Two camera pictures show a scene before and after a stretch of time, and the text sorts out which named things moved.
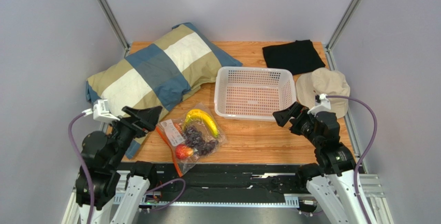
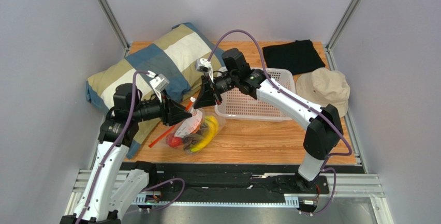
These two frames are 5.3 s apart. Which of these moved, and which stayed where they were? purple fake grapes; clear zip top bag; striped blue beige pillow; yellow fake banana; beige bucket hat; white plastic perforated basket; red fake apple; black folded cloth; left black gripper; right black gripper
Moved: red fake apple; yellow fake banana; right black gripper; left black gripper; purple fake grapes; clear zip top bag
Stayed: striped blue beige pillow; beige bucket hat; black folded cloth; white plastic perforated basket
